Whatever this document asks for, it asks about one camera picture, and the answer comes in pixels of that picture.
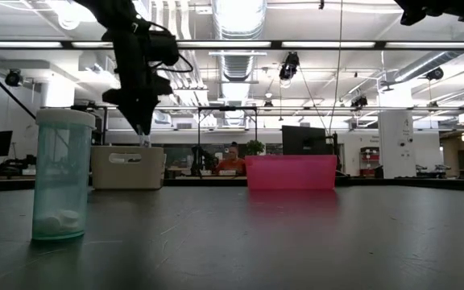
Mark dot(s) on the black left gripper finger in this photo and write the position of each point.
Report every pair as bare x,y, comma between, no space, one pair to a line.
133,114
148,114

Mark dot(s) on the black frame stand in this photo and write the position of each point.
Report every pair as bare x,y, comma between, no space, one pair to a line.
227,108

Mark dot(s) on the red shelf unit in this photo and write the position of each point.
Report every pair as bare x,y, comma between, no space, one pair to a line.
369,171

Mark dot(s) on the pink plastic bin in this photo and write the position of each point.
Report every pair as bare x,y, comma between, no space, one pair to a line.
290,173

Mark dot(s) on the black aluminium rig frame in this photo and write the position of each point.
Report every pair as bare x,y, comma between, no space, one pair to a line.
276,44

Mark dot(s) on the black hanging camera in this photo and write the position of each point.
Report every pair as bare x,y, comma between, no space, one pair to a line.
289,66

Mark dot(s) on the teal pill bottle white pills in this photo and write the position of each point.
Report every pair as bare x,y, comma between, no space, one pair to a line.
60,181

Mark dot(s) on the green potted plant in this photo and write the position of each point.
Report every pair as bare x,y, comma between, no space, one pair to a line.
255,147

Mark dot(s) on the silver ventilation duct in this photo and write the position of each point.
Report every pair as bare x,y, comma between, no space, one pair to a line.
238,20

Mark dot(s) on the black spotlight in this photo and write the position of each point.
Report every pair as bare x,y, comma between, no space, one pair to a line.
13,77
434,73

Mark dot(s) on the black background robot arm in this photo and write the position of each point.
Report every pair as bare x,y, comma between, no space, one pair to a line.
200,159

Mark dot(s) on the person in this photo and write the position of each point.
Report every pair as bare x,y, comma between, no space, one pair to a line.
232,165

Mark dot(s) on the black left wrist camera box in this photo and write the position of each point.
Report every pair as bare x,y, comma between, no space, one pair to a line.
163,48

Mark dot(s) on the white plastic bin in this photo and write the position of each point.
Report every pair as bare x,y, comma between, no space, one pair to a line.
127,175

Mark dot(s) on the white column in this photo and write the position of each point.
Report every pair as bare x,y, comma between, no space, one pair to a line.
395,137

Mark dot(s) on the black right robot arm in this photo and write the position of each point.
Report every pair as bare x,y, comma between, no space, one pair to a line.
449,8

